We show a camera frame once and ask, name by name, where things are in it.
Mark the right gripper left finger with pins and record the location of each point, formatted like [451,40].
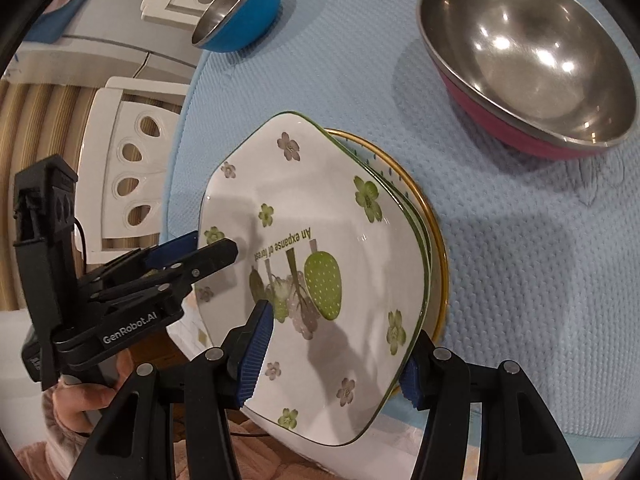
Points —
[134,439]

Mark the round sunflower ceramic plate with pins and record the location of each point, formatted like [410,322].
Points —
[416,201]

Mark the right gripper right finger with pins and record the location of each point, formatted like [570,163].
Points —
[519,438]

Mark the blue cloth with fan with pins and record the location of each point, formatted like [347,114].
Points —
[51,25]

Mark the magenta steel bowl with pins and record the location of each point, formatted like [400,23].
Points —
[542,76]

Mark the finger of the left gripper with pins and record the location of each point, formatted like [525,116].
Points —
[191,268]
[138,262]

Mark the blue textured table mat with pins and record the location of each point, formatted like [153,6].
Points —
[543,256]

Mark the white chair near left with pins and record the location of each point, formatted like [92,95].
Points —
[123,163]

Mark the square floral plate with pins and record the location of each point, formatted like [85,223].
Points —
[339,257]

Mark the blue steel bowl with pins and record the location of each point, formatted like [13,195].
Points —
[232,25]

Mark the person left hand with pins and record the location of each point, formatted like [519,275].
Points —
[72,402]

